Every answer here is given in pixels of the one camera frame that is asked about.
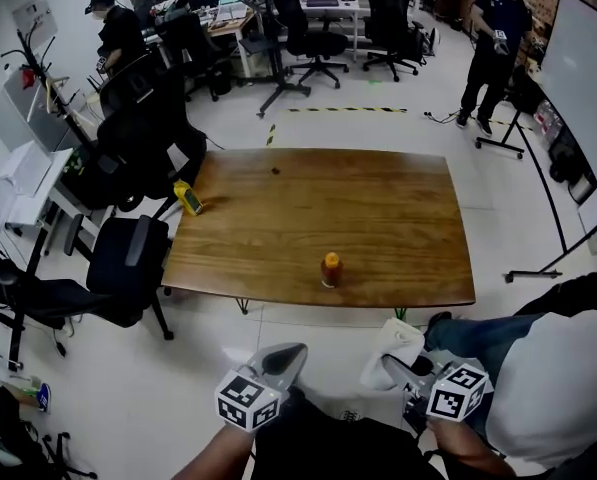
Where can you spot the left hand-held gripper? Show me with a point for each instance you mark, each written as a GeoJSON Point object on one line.
{"type": "Point", "coordinates": [248, 398]}

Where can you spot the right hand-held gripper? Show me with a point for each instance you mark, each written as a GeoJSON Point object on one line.
{"type": "Point", "coordinates": [455, 393]}

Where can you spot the white cloth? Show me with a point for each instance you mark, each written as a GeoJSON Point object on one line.
{"type": "Point", "coordinates": [393, 348]}

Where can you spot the orange-capped brown bottle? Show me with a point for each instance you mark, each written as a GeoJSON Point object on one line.
{"type": "Point", "coordinates": [331, 268]}

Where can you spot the person's left forearm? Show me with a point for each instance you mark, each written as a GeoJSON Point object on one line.
{"type": "Point", "coordinates": [218, 453]}

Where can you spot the person's right forearm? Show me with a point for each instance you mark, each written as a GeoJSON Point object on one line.
{"type": "Point", "coordinates": [468, 448]}

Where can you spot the person's white shoe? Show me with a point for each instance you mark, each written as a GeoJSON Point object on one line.
{"type": "Point", "coordinates": [350, 410]}

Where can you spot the person's black shirt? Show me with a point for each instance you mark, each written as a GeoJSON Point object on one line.
{"type": "Point", "coordinates": [338, 448]}

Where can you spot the black chair with grey armrests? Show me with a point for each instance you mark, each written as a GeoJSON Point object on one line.
{"type": "Point", "coordinates": [123, 268]}

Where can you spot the yellow handheld device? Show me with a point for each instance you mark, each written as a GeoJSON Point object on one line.
{"type": "Point", "coordinates": [189, 199]}

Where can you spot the large black office chair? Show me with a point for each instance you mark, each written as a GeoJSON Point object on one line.
{"type": "Point", "coordinates": [143, 138]}

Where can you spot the black pole stand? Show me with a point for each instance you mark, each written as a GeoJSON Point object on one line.
{"type": "Point", "coordinates": [278, 68]}

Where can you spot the whiteboard on rolling stand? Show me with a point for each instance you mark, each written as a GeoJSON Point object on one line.
{"type": "Point", "coordinates": [578, 93]}

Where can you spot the white cabinet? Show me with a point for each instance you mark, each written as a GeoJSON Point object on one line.
{"type": "Point", "coordinates": [23, 133]}

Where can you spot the black mesh office chair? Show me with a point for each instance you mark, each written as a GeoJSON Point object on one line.
{"type": "Point", "coordinates": [390, 18]}

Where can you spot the black coat rack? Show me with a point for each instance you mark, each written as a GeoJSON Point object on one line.
{"type": "Point", "coordinates": [43, 78]}

